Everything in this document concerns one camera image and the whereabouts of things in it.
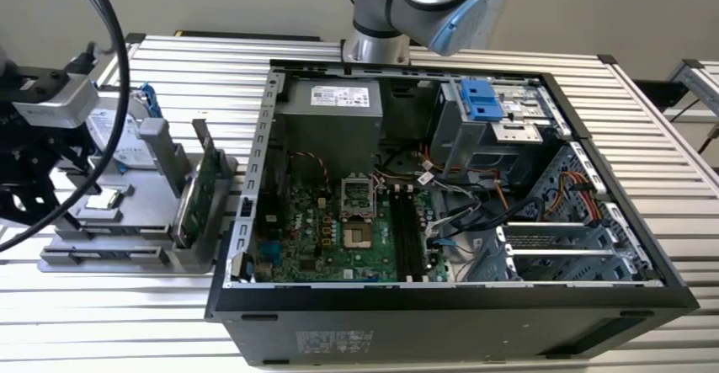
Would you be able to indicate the blue RAM stick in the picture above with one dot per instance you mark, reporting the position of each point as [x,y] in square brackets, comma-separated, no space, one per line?
[112,257]

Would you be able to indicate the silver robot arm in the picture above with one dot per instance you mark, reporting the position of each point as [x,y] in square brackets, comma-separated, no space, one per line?
[387,6]

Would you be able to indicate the black RAM slot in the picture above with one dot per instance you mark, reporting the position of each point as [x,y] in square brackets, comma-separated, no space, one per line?
[412,234]
[407,234]
[400,234]

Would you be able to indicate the silver CPU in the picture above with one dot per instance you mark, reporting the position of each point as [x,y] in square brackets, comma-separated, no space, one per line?
[104,199]

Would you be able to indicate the hard disk with blue carrier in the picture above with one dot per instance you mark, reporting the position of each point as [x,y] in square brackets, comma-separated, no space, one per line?
[135,154]

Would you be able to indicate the grey parts rack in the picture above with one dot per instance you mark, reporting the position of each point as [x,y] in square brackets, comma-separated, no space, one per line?
[140,204]

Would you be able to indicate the green graphics card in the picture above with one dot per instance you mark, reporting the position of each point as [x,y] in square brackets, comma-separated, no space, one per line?
[204,179]

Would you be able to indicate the blue port connector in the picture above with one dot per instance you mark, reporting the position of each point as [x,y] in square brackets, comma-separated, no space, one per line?
[271,252]

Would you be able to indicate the green motherboard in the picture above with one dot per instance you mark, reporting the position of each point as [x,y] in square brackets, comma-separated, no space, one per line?
[315,230]

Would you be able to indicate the grey power supply unit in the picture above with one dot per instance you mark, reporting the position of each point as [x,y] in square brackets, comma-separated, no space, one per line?
[331,137]

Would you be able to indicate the CPU socket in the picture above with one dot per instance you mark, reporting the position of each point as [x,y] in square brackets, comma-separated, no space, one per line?
[358,236]

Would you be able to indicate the grey metal drive cage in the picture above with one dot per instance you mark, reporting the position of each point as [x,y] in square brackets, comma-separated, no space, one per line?
[466,145]

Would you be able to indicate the blue plastic drive latch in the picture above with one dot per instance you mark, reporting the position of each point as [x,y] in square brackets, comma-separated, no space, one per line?
[480,99]

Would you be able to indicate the black open PC case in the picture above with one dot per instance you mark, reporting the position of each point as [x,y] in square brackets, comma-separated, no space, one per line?
[450,335]

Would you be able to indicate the perforated metal disk bay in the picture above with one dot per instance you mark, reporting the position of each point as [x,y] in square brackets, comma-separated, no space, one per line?
[562,253]

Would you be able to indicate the aluminium side table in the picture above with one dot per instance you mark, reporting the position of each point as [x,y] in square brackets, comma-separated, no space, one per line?
[697,74]

